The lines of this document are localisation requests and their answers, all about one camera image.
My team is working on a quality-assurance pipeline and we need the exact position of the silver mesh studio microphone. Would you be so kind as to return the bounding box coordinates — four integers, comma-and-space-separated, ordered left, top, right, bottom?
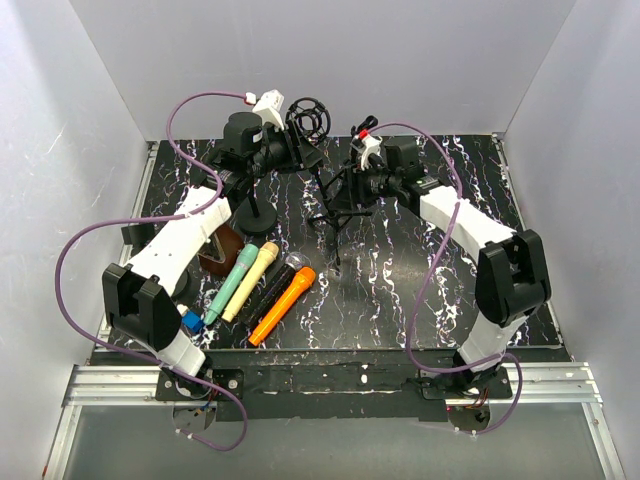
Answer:
239, 252, 308, 329

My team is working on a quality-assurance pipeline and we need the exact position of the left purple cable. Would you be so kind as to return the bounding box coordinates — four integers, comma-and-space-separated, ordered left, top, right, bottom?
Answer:
54, 89, 259, 451

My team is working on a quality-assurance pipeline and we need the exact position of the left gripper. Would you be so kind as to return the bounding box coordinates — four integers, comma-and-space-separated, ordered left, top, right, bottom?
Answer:
248, 120, 322, 179

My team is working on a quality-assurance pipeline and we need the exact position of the orange microphone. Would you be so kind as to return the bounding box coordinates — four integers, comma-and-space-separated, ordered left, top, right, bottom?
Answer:
249, 266, 316, 346

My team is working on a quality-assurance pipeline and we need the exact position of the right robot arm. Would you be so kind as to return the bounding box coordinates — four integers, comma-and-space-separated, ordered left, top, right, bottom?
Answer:
331, 130, 551, 398

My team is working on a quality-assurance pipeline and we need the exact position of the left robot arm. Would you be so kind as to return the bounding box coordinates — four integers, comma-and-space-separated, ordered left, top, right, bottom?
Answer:
102, 109, 322, 400

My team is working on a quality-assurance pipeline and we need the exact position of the cream mic round stand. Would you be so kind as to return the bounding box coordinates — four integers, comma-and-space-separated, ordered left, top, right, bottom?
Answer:
235, 177, 278, 236

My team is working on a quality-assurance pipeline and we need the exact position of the cream microphone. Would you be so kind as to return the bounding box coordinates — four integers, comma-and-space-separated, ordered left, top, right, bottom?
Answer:
221, 242, 279, 322

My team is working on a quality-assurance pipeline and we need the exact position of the round base mic stand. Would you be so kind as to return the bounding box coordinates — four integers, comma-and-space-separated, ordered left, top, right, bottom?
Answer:
121, 223, 192, 301

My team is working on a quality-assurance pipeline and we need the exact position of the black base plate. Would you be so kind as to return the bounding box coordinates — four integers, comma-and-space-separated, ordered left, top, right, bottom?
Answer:
89, 347, 569, 421

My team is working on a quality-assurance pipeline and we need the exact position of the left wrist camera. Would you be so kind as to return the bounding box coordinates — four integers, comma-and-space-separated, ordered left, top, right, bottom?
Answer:
252, 89, 285, 130

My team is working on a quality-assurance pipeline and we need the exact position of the black tripod mic stand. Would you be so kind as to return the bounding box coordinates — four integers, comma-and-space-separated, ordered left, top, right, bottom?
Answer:
325, 115, 381, 210

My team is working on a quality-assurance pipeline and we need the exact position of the blue and white small object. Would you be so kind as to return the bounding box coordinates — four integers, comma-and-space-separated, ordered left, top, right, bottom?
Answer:
177, 304, 205, 335

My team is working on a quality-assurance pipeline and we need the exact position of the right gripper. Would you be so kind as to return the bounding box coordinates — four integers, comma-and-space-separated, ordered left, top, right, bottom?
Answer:
328, 160, 401, 212

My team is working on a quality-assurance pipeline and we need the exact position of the mint green microphone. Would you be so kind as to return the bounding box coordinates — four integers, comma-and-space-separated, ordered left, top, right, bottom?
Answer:
203, 244, 259, 326

